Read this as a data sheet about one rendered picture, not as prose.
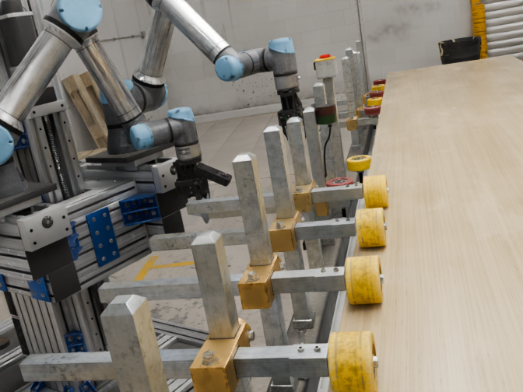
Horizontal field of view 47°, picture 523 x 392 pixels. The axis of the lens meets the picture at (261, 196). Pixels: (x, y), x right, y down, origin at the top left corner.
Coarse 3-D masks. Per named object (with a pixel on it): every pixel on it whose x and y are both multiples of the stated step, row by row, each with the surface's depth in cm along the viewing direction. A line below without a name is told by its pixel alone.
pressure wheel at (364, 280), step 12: (348, 264) 101; (360, 264) 100; (372, 264) 99; (348, 276) 99; (360, 276) 99; (372, 276) 98; (348, 288) 99; (360, 288) 99; (372, 288) 98; (360, 300) 100; (372, 300) 100
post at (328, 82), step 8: (328, 80) 221; (328, 88) 221; (328, 96) 222; (336, 104) 226; (336, 112) 224; (336, 128) 225; (336, 136) 226; (336, 144) 227; (336, 152) 228; (336, 160) 229; (336, 168) 230; (344, 168) 230; (344, 176) 230
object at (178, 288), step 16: (288, 272) 106; (304, 272) 105; (320, 272) 104; (336, 272) 102; (112, 288) 113; (128, 288) 112; (144, 288) 111; (160, 288) 110; (176, 288) 109; (192, 288) 109; (272, 288) 105; (288, 288) 104; (304, 288) 104; (320, 288) 103; (336, 288) 102
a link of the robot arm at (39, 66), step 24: (72, 0) 155; (96, 0) 158; (48, 24) 156; (72, 24) 155; (96, 24) 158; (48, 48) 156; (72, 48) 162; (24, 72) 155; (48, 72) 158; (0, 96) 155; (24, 96) 156; (0, 120) 153; (0, 144) 153
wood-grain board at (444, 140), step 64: (448, 64) 408; (512, 64) 356; (384, 128) 240; (448, 128) 220; (512, 128) 204; (448, 192) 152; (512, 192) 144; (384, 256) 121; (448, 256) 116; (512, 256) 111; (384, 320) 96; (448, 320) 93; (512, 320) 90; (384, 384) 80; (448, 384) 78; (512, 384) 76
